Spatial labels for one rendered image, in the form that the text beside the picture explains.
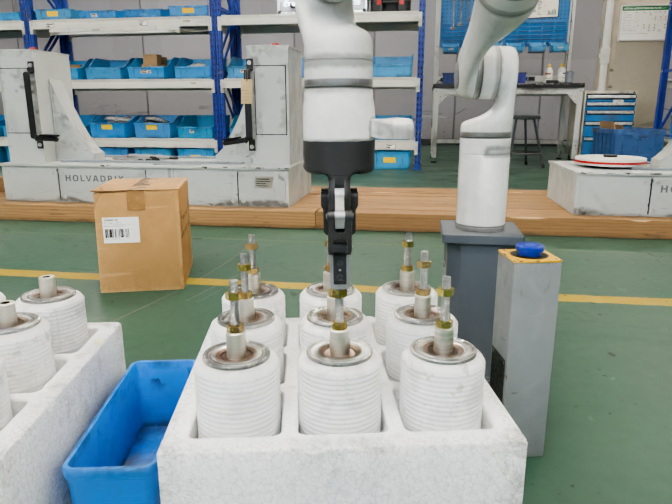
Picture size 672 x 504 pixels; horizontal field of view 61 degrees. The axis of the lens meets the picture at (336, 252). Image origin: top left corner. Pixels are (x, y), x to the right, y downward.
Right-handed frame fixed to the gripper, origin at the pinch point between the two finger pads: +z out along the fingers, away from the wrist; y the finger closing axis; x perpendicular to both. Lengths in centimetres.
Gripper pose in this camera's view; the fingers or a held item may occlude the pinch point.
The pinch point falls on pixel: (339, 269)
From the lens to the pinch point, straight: 63.5
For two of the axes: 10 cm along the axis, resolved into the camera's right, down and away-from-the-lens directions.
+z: 0.1, 9.7, 2.4
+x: 10.0, -0.1, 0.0
